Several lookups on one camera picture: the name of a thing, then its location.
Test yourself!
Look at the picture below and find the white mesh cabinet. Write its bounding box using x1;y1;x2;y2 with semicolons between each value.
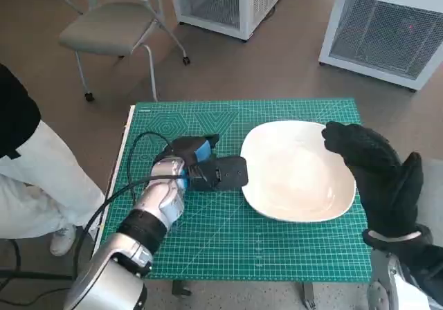
168;0;298;43
318;0;443;93

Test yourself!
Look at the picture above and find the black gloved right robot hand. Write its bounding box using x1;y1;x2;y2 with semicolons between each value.
321;121;425;239

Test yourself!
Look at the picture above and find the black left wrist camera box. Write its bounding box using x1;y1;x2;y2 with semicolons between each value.
188;156;250;192

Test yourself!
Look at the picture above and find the black metal table leg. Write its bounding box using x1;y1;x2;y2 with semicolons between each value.
171;279;192;298
300;282;316;310

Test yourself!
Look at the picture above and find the grey office chair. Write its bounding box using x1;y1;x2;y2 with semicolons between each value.
44;0;192;103

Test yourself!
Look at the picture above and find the green cutting mat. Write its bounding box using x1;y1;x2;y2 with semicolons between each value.
100;98;374;284

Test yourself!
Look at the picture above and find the person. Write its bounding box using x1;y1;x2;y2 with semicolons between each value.
0;62;107;257

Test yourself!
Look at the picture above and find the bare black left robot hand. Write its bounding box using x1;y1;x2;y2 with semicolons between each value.
172;133;221;167

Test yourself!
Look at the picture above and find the white plate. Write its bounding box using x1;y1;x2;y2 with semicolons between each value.
240;120;357;223

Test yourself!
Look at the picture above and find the black metal floor bar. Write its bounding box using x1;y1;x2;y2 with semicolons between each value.
0;271;75;282

